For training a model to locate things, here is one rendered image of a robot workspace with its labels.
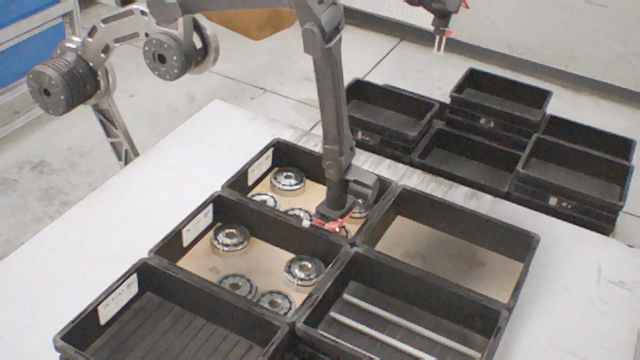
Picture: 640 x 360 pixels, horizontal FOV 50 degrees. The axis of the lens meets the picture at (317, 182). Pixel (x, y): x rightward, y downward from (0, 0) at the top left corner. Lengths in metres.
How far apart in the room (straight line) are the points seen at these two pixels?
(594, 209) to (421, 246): 1.00
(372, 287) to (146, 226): 0.72
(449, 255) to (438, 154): 1.22
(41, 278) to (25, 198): 1.45
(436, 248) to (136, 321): 0.80
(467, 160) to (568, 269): 1.03
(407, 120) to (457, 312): 1.49
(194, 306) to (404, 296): 0.50
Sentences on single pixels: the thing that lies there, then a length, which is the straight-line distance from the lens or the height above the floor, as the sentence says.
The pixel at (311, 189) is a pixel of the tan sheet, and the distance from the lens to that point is 2.02.
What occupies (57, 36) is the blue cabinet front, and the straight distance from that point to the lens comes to 3.78.
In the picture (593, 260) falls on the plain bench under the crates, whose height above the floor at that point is 0.70.
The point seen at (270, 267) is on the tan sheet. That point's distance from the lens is 1.77.
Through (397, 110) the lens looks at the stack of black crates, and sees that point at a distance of 3.08.
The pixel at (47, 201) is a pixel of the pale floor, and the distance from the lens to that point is 3.38.
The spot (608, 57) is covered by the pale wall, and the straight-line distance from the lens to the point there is 4.62.
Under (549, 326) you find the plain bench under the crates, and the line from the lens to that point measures 1.98.
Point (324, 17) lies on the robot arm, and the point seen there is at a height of 1.51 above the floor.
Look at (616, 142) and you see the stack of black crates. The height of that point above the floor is 0.45.
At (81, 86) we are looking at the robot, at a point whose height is 0.90.
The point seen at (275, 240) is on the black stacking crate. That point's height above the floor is 0.85.
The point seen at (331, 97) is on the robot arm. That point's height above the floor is 1.31.
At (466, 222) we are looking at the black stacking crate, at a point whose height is 0.89.
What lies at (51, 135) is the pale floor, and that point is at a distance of 3.81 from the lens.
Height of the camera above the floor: 2.08
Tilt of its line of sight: 38 degrees down
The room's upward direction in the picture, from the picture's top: 6 degrees clockwise
